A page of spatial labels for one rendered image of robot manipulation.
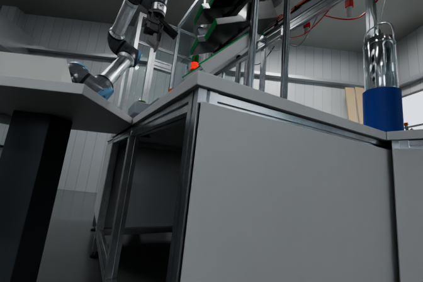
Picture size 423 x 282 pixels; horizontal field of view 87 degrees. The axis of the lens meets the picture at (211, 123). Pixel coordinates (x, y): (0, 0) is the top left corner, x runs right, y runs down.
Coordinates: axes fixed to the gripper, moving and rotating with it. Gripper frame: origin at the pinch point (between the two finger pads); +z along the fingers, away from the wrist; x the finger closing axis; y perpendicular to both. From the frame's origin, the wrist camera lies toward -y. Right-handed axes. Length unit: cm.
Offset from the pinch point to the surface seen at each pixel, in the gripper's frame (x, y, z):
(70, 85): 40, 29, 38
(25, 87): 35, 39, 40
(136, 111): -3.0, 3.8, 32.4
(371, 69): 54, -93, 0
